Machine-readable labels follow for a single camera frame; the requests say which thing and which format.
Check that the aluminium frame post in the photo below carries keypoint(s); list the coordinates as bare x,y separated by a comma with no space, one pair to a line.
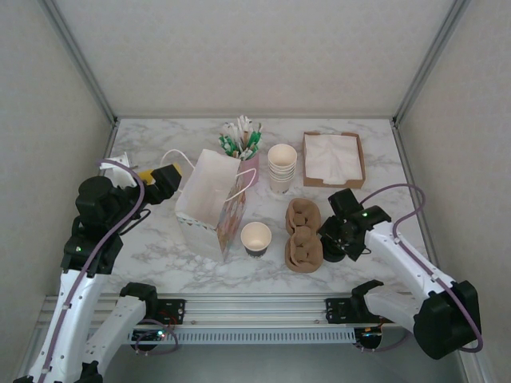
80,60
431,60

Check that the brown cardboard tray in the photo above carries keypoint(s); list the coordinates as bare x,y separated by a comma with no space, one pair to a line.
333,182

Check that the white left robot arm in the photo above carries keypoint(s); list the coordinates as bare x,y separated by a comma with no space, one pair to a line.
70,315

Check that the black mount plate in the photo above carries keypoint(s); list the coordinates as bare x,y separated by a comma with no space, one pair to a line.
173,309
337,311

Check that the black left mount plate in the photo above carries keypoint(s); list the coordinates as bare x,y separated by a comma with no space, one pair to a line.
173,309

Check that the white wrapped straw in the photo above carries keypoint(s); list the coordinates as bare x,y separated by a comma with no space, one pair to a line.
242,121
230,129

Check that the black right mount plate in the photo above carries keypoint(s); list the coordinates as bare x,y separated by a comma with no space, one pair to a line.
337,311

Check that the green wrapped stirrer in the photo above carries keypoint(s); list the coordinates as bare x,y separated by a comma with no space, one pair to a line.
224,144
255,133

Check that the small circuit board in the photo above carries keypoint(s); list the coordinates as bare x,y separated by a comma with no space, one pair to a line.
369,335
149,335

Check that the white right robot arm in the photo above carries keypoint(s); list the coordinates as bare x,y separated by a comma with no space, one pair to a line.
399,255

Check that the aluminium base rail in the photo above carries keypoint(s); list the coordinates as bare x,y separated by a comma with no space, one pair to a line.
255,309

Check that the pink cup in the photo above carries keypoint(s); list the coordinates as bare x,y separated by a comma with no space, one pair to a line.
251,165

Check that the white patterned paper bag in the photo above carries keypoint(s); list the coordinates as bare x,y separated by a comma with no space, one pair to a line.
207,187

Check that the paper cup with dark sleeve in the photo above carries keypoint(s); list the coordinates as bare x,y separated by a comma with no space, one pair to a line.
255,239

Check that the aluminium table side rail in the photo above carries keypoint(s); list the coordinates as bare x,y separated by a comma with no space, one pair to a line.
111,135
411,187

